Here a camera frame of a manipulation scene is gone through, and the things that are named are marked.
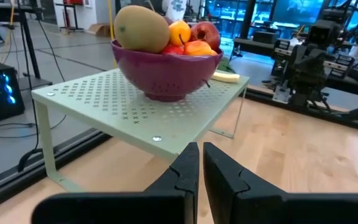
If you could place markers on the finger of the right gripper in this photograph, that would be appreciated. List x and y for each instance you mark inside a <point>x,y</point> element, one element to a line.
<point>299,74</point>
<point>312,74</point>

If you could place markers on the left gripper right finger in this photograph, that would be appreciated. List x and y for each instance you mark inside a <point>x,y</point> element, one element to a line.
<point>259,208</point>

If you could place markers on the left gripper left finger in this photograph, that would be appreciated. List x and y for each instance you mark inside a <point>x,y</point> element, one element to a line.
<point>166,208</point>

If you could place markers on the small yellow orange pear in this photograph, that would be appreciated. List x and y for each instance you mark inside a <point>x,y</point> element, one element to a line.
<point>179,31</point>

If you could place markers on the red yellow mango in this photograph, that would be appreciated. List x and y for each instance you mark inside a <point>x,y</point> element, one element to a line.
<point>172,49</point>

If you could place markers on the purple colander bowl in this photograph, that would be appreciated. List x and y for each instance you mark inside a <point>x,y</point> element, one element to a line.
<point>163,74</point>

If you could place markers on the brown kiwi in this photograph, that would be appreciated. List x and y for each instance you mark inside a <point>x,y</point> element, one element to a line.
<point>141,29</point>

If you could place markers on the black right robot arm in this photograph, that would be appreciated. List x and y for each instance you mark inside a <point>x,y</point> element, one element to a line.
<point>306,98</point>

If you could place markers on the green potted plant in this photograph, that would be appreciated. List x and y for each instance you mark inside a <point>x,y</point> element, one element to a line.
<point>225,66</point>

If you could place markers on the pale green perforated metal shelf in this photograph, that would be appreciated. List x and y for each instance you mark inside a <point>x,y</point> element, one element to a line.
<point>104,105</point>

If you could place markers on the brown cardboard box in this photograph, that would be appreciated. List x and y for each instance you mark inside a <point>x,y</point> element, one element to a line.
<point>99,30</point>

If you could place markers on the black stand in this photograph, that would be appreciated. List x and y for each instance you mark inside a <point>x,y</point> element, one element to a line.
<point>30,46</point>

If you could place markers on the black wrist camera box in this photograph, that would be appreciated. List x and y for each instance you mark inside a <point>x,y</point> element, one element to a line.
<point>322,31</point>

